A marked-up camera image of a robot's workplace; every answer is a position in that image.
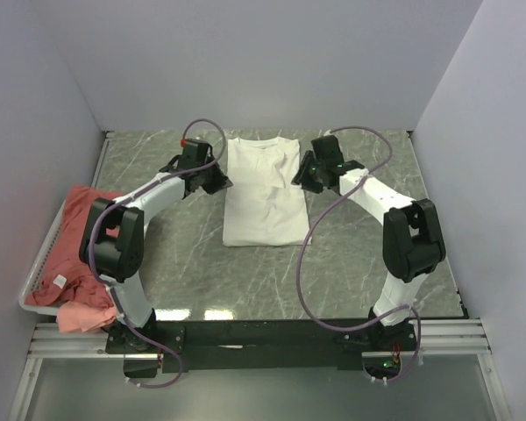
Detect white t-shirt red print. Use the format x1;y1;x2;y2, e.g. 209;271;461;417
223;136;309;247

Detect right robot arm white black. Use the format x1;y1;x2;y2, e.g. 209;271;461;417
292;133;446;350

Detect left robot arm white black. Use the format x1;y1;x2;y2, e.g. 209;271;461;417
79;139;231;353

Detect red t-shirt in tray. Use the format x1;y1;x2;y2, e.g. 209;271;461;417
25;185;119;310

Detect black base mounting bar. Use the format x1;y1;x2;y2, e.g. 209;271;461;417
105;319;418;378

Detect pink t-shirt in tray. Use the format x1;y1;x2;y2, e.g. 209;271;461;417
56;302;117;333

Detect white plastic tray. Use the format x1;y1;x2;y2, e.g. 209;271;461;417
18;202;65;316

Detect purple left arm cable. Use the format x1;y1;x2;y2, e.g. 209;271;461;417
89;117;228;390

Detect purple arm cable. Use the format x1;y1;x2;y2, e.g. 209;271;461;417
89;117;228;390
295;126;422;387

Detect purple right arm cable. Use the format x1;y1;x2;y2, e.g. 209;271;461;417
295;126;422;387

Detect aluminium frame rail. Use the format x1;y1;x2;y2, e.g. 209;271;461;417
9;318;512;420

